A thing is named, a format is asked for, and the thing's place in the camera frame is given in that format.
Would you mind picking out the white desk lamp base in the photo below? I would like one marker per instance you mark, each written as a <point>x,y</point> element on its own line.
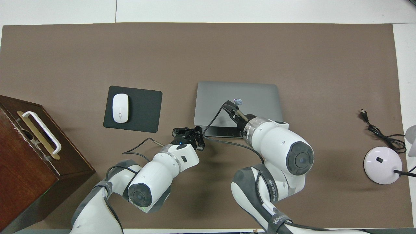
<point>382,167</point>

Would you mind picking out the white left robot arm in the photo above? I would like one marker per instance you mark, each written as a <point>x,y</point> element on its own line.
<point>156,175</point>

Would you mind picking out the white computer mouse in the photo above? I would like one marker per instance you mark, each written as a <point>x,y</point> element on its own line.
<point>120,108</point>

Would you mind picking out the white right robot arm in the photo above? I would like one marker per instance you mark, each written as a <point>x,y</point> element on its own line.
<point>279,143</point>

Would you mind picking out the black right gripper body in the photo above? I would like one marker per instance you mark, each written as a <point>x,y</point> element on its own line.
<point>243,124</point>

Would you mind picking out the grey Apple laptop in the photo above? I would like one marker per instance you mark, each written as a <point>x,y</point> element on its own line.
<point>214,97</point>

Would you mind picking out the black mouse pad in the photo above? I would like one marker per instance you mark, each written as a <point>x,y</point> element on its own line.
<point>146,112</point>

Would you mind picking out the dark brown wooden box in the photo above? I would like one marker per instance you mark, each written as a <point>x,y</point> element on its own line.
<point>29,182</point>

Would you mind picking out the brown table mat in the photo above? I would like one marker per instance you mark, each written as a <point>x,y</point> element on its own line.
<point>208,52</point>

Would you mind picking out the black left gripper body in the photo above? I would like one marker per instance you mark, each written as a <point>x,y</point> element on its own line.
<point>183,139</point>

